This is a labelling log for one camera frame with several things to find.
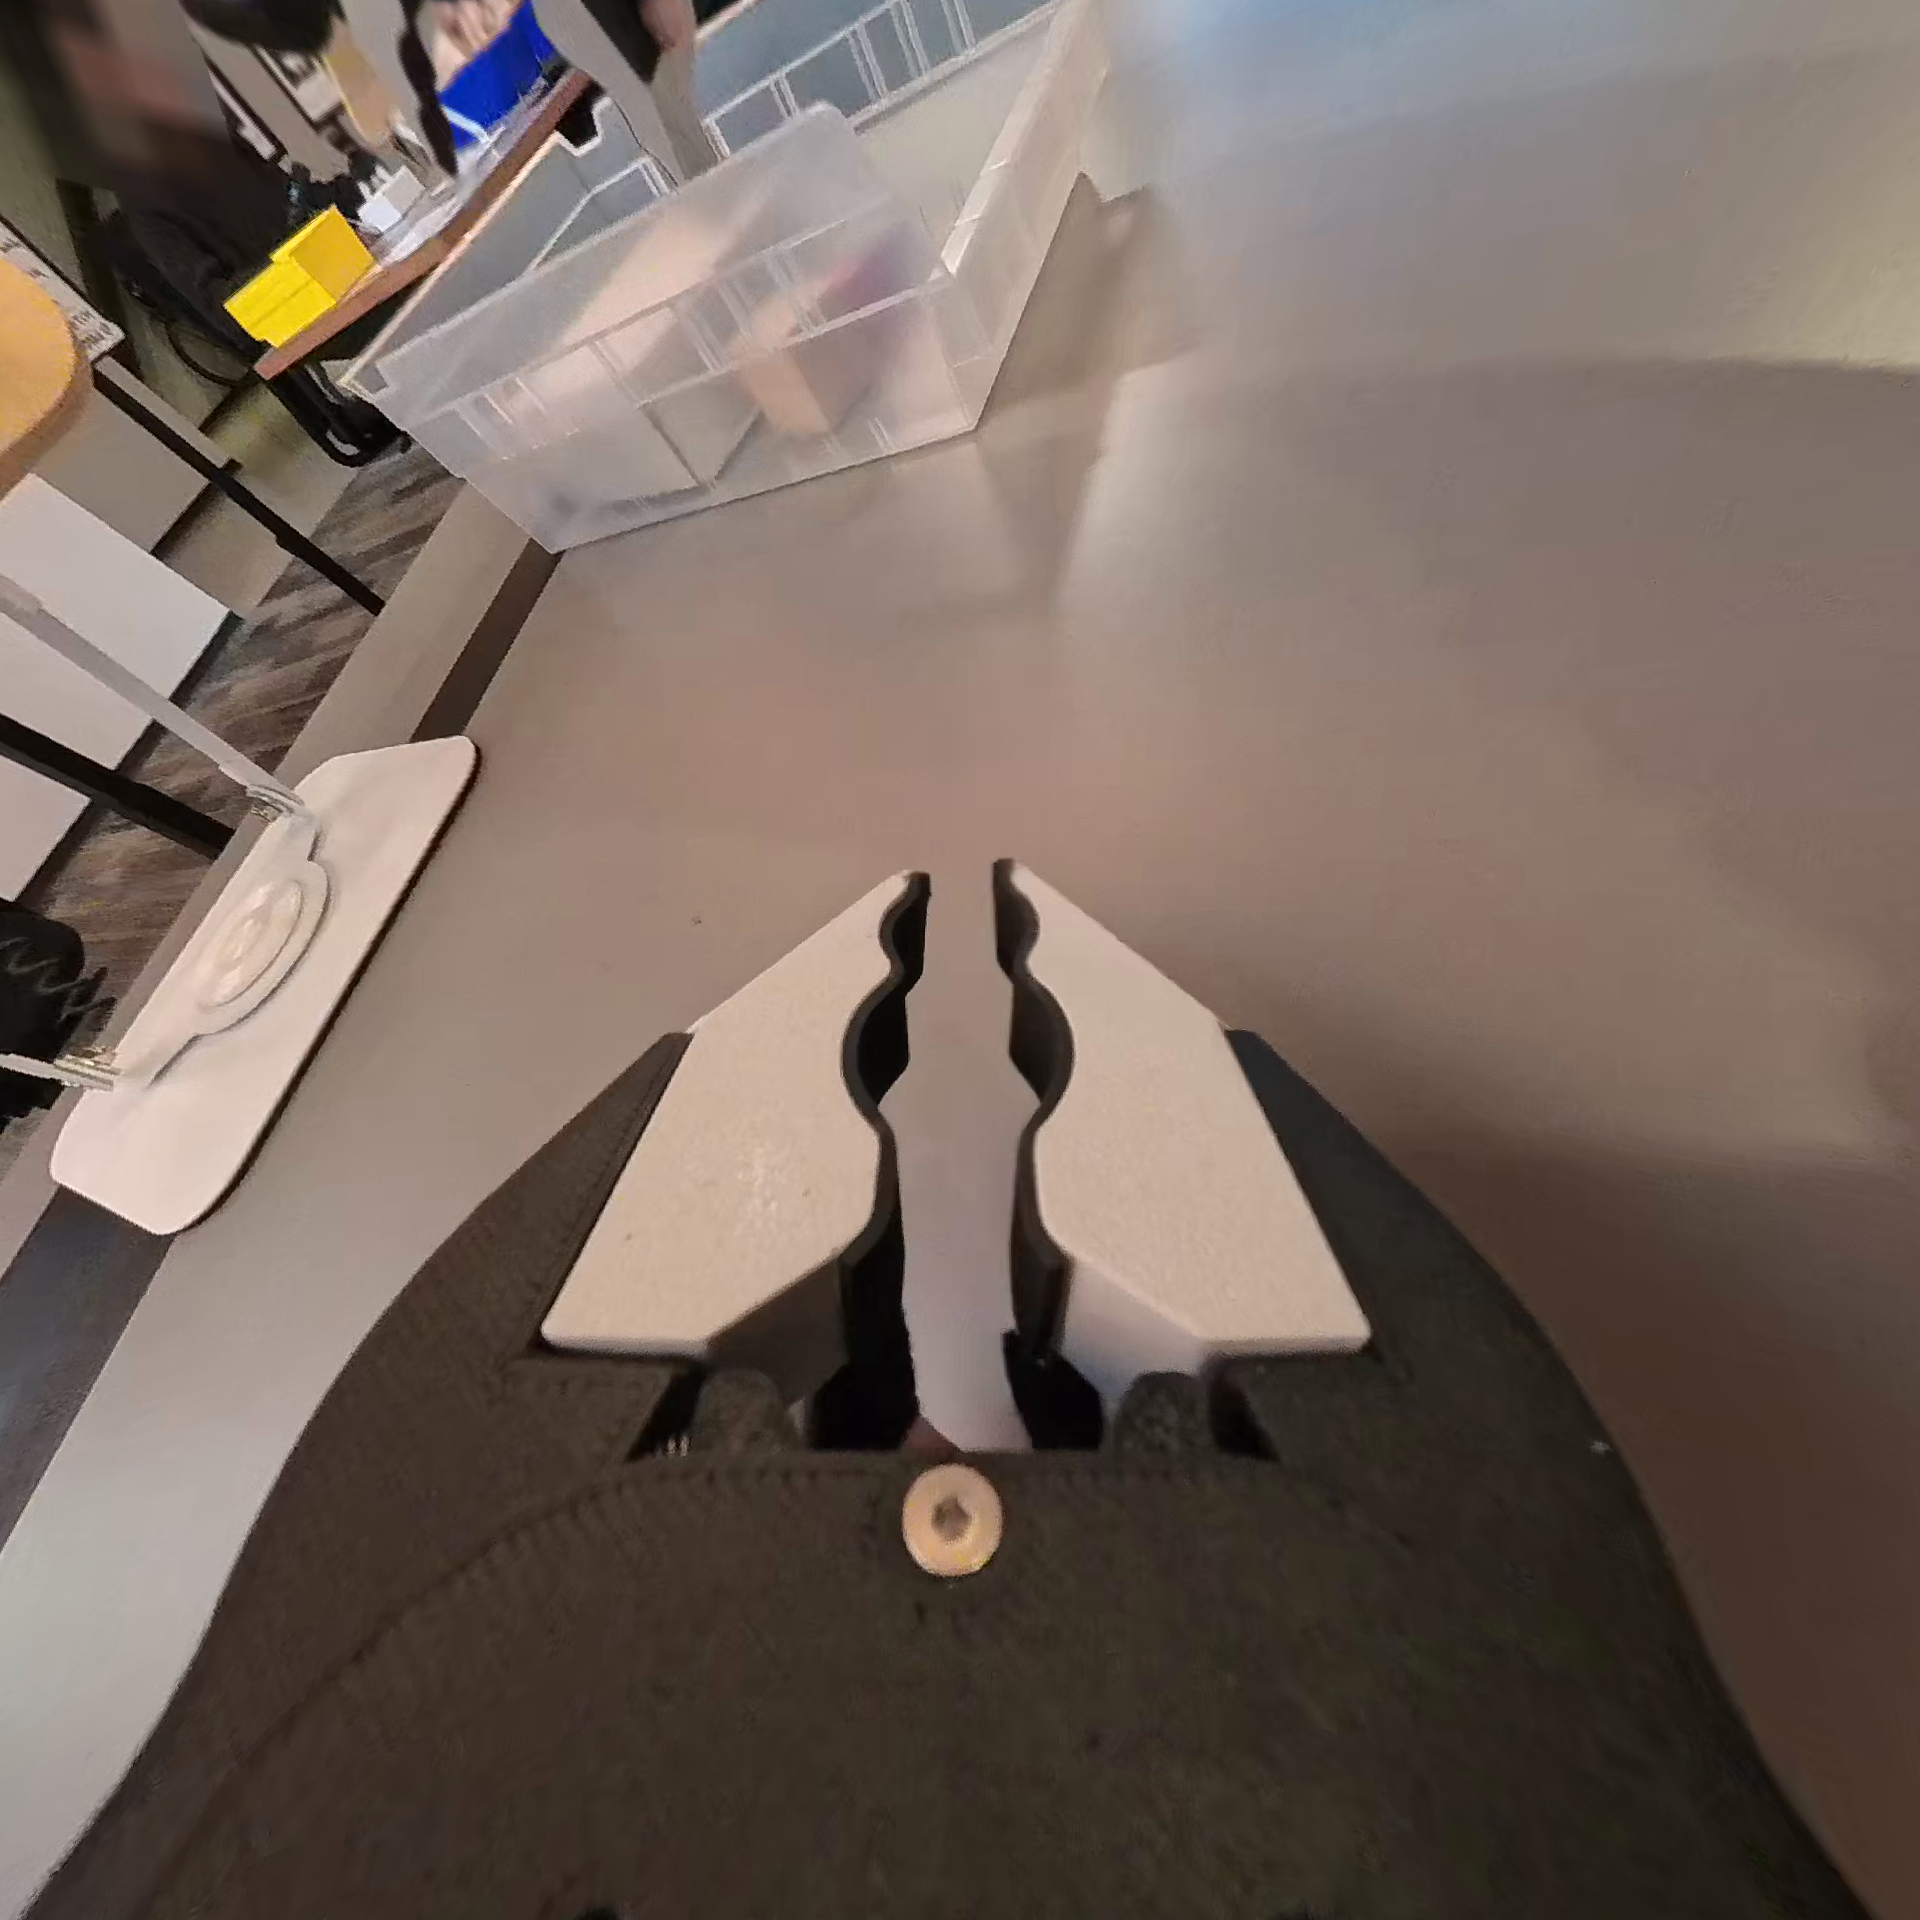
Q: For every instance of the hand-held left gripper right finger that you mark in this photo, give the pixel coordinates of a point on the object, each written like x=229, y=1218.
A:
x=1202, y=1201

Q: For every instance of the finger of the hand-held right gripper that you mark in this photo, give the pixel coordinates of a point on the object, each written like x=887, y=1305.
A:
x=662, y=120

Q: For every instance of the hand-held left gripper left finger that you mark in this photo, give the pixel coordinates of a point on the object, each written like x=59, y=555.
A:
x=722, y=1201

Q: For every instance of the small clear plastic bin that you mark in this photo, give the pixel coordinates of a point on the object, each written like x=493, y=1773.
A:
x=600, y=405

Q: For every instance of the plain wooden cube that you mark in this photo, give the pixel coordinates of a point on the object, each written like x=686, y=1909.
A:
x=804, y=387

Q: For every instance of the person's left hand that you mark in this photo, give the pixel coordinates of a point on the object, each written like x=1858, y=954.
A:
x=932, y=1442

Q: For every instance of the blue plastic bin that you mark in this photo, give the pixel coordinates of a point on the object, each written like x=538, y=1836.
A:
x=494, y=76

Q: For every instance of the long wooden work table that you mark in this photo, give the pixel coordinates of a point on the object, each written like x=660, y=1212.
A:
x=436, y=240

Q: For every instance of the stack of yellow trays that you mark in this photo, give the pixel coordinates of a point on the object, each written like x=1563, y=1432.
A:
x=308, y=270

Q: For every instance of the black office chair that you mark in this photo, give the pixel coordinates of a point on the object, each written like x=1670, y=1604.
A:
x=324, y=405

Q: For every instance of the dark device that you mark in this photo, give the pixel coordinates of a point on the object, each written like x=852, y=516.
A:
x=31, y=1072

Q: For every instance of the black metal table frame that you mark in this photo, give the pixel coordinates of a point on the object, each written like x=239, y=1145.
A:
x=240, y=491

